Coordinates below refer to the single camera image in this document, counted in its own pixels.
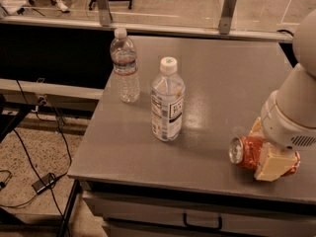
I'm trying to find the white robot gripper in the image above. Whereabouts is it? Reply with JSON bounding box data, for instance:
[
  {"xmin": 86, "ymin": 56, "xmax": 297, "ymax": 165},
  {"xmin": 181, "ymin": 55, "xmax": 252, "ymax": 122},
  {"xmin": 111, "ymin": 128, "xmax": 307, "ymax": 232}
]
[{"xmin": 249, "ymin": 91, "xmax": 316, "ymax": 182}]

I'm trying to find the red coke can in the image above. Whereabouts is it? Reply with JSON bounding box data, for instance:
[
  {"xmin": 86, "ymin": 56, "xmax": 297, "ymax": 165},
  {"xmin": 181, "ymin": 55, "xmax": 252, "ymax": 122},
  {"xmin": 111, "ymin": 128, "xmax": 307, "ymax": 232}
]
[{"xmin": 228, "ymin": 136, "xmax": 300, "ymax": 174}]

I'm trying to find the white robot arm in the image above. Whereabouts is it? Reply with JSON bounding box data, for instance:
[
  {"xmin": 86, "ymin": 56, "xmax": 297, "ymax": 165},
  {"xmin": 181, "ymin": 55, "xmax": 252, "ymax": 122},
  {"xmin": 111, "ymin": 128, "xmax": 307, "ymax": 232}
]
[{"xmin": 251, "ymin": 11, "xmax": 316, "ymax": 182}]

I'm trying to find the clear bottle with white label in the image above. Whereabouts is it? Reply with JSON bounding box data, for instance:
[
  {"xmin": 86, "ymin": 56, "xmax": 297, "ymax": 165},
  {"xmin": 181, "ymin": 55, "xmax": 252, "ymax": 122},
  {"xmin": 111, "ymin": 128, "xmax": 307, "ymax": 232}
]
[{"xmin": 150, "ymin": 57, "xmax": 186, "ymax": 141}]

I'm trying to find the grey metal drawer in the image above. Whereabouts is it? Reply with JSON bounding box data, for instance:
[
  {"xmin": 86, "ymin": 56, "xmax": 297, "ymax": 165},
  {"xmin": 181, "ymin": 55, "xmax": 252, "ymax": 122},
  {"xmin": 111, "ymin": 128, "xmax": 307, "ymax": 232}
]
[{"xmin": 83, "ymin": 192, "xmax": 316, "ymax": 237}]

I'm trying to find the clear ribbed water bottle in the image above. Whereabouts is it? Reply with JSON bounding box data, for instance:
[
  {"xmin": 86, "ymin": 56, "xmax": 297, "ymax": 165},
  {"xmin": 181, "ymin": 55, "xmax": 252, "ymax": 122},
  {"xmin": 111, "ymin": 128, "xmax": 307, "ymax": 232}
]
[{"xmin": 110, "ymin": 28, "xmax": 140, "ymax": 103}]

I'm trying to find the black table leg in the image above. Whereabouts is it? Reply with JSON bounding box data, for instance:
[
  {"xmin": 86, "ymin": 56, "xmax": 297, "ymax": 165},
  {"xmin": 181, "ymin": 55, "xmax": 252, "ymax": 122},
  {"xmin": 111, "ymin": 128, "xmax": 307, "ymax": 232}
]
[{"xmin": 56, "ymin": 181, "xmax": 81, "ymax": 237}]

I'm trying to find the black power adapter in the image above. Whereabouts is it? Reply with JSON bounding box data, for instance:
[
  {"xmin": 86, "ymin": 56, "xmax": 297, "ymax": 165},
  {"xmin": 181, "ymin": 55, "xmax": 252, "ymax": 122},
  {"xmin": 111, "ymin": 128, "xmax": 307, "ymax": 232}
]
[{"xmin": 32, "ymin": 173, "xmax": 55, "ymax": 195}]

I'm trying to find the white shoe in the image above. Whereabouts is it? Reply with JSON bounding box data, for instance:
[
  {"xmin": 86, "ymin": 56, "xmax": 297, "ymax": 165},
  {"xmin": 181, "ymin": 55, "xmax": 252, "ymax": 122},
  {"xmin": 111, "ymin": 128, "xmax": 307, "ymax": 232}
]
[{"xmin": 55, "ymin": 0, "xmax": 69, "ymax": 13}]

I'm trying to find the black drawer handle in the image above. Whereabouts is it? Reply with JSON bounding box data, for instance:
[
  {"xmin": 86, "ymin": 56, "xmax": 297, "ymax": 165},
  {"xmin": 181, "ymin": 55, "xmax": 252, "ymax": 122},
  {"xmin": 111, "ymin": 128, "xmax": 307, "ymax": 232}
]
[{"xmin": 183, "ymin": 213, "xmax": 222, "ymax": 232}]

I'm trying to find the black cable behind table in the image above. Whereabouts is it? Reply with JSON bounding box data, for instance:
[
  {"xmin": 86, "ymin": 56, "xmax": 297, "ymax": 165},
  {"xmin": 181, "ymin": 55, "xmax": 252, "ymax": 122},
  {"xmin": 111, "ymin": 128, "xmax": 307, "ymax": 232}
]
[{"xmin": 276, "ymin": 29, "xmax": 294, "ymax": 38}]

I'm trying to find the right metal bracket post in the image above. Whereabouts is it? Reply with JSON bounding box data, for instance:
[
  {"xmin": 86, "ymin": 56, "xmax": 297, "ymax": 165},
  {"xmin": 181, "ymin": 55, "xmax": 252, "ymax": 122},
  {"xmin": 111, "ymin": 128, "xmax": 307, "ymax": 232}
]
[{"xmin": 218, "ymin": 0, "xmax": 237, "ymax": 35}]

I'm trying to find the metal bracket post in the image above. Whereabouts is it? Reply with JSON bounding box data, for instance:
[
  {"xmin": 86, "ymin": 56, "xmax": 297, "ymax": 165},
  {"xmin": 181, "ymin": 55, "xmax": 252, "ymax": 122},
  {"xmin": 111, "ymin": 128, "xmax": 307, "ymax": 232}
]
[
  {"xmin": 97, "ymin": 0, "xmax": 112, "ymax": 26},
  {"xmin": 218, "ymin": 0, "xmax": 237, "ymax": 35}
]

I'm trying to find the black floor cable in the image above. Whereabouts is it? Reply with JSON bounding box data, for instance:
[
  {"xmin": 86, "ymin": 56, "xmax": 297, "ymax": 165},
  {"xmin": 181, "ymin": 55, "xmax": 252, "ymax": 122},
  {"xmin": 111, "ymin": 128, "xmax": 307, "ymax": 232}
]
[{"xmin": 0, "ymin": 80, "xmax": 73, "ymax": 222}]

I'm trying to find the left metal bracket post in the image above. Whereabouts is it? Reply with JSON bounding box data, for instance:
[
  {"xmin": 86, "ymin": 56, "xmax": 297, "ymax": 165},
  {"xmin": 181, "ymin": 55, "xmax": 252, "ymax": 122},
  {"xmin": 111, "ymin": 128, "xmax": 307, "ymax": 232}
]
[{"xmin": 97, "ymin": 0, "xmax": 112, "ymax": 26}]

